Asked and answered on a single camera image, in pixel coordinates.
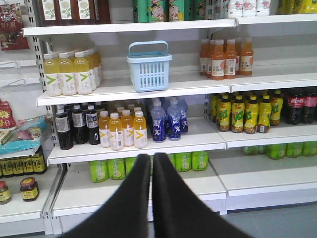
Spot light blue plastic basket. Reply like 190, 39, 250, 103
127, 41, 172, 92

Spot orange vitamin drink bottle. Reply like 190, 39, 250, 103
133, 111, 148, 149
121, 110, 134, 147
108, 113, 124, 151
99, 111, 110, 148

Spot pale yellow juice bottle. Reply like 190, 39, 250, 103
58, 53, 77, 96
43, 54, 62, 96
73, 52, 92, 95

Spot red lid sauce jar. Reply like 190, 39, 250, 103
20, 177, 39, 202

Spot plastic cola bottle red label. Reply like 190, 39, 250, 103
302, 87, 317, 123
286, 88, 305, 125

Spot dark tea bottle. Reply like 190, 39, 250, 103
55, 109, 73, 150
72, 104, 88, 144
86, 105, 100, 145

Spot white metal shelf unit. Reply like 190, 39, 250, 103
0, 0, 317, 238

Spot blue snack bag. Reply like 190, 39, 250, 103
0, 115, 50, 155

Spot yellow lemon tea bottle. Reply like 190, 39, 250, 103
244, 95, 259, 134
230, 95, 245, 133
218, 95, 231, 131
270, 90, 283, 126
258, 95, 271, 133

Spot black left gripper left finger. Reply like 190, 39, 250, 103
61, 154, 151, 238

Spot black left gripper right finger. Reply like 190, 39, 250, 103
152, 153, 249, 238

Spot green tea bottle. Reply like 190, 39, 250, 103
89, 160, 108, 183
175, 152, 192, 172
192, 151, 209, 171
107, 158, 125, 180

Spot blue sports drink bottle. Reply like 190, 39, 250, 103
178, 96, 188, 134
167, 98, 181, 141
151, 100, 166, 143

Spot white peach yogurt bottle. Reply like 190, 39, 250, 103
227, 0, 243, 18
242, 0, 257, 17
256, 0, 271, 16

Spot green cartoon milk can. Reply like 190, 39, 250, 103
148, 0, 168, 22
168, 0, 184, 21

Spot orange C100 juice bottle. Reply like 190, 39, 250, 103
224, 39, 237, 79
239, 38, 254, 76
211, 40, 225, 80

